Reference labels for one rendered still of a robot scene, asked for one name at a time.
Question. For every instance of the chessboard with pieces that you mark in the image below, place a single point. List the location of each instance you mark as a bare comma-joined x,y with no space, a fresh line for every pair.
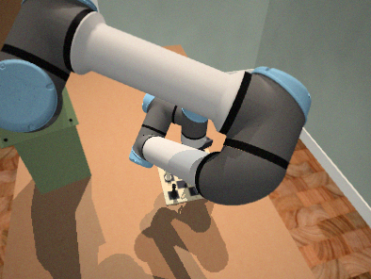
185,191

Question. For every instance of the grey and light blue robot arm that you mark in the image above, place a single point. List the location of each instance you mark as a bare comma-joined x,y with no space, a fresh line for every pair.
49,39

